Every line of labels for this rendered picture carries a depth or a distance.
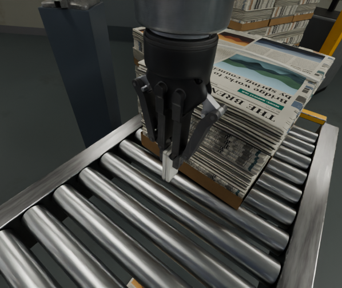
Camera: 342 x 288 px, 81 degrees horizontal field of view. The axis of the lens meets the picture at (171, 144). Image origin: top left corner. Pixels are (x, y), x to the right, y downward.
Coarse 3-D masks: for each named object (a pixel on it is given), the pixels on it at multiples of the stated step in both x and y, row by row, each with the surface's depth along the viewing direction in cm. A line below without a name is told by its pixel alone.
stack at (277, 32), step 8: (280, 24) 150; (288, 24) 154; (136, 32) 122; (248, 32) 133; (256, 32) 138; (264, 32) 143; (272, 32) 148; (280, 32) 154; (136, 40) 126; (280, 40) 160; (136, 48) 130; (136, 56) 132; (136, 72) 142
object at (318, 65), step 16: (224, 32) 56; (240, 32) 56; (240, 48) 48; (256, 48) 48; (272, 48) 48; (288, 48) 49; (304, 48) 50; (288, 64) 42; (304, 64) 43; (320, 64) 43; (320, 80) 40
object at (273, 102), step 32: (224, 64) 40; (224, 96) 31; (256, 96) 32; (288, 96) 32; (192, 128) 39; (224, 128) 33; (256, 128) 29; (288, 128) 29; (192, 160) 44; (224, 160) 38; (256, 160) 33
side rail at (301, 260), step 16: (320, 128) 66; (336, 128) 65; (320, 144) 59; (336, 144) 60; (320, 160) 55; (320, 176) 51; (304, 192) 47; (320, 192) 47; (304, 208) 44; (320, 208) 44; (304, 224) 41; (320, 224) 41; (304, 240) 39; (320, 240) 39; (272, 256) 44; (288, 256) 37; (304, 256) 37; (288, 272) 35; (304, 272) 35
